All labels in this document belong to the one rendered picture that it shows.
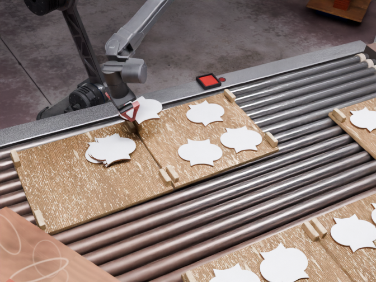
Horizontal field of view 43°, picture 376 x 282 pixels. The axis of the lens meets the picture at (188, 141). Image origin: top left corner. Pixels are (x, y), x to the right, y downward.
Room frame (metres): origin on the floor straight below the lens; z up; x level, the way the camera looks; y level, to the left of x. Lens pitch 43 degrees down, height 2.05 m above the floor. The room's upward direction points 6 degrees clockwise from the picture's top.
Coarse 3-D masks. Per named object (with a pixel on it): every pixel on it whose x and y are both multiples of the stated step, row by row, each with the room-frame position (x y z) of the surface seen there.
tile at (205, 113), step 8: (200, 104) 1.40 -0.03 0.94; (208, 104) 1.40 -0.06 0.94; (216, 104) 1.41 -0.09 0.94; (192, 112) 1.34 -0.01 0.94; (200, 112) 1.35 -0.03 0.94; (208, 112) 1.35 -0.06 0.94; (216, 112) 1.36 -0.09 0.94; (192, 120) 1.30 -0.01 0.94; (200, 120) 1.30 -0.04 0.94; (208, 120) 1.31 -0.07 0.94; (216, 120) 1.31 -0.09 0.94
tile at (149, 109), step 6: (132, 102) 1.23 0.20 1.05; (144, 102) 1.24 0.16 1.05; (150, 102) 1.24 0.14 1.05; (156, 102) 1.24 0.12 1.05; (144, 108) 1.21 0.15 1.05; (150, 108) 1.21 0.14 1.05; (156, 108) 1.22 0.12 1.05; (132, 114) 1.17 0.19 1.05; (138, 114) 1.17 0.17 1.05; (144, 114) 1.18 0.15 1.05; (150, 114) 1.18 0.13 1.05; (156, 114) 1.18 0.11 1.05; (126, 120) 1.14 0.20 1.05; (138, 120) 1.14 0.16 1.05; (144, 120) 1.15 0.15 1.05
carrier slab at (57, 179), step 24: (48, 144) 1.11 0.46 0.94; (72, 144) 1.12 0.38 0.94; (24, 168) 0.99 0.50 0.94; (48, 168) 1.00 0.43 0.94; (72, 168) 1.01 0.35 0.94; (96, 168) 1.02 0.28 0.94; (120, 168) 1.04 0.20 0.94; (144, 168) 1.05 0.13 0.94; (48, 192) 0.91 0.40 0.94; (72, 192) 0.92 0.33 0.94; (96, 192) 0.93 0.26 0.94; (120, 192) 0.94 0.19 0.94; (144, 192) 0.95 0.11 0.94; (168, 192) 0.97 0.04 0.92; (48, 216) 0.82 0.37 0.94; (72, 216) 0.83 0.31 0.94; (96, 216) 0.84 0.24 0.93
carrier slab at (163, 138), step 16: (224, 96) 1.47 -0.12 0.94; (160, 112) 1.33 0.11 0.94; (176, 112) 1.34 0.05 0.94; (224, 112) 1.37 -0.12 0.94; (240, 112) 1.38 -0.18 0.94; (144, 128) 1.24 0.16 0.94; (160, 128) 1.25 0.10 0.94; (176, 128) 1.26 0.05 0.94; (192, 128) 1.27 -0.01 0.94; (208, 128) 1.28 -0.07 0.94; (224, 128) 1.29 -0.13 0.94; (256, 128) 1.31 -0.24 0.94; (144, 144) 1.17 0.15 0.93; (160, 144) 1.17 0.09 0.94; (176, 144) 1.18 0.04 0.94; (160, 160) 1.09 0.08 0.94; (176, 160) 1.10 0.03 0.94; (224, 160) 1.13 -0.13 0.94; (240, 160) 1.13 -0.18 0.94; (192, 176) 1.04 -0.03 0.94; (208, 176) 1.05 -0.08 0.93
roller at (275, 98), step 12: (360, 72) 1.77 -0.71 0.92; (372, 72) 1.79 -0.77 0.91; (312, 84) 1.64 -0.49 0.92; (324, 84) 1.65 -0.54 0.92; (336, 84) 1.68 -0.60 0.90; (276, 96) 1.53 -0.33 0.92; (288, 96) 1.55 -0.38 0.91; (252, 108) 1.46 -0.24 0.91; (12, 168) 1.00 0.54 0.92; (0, 180) 0.96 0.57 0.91
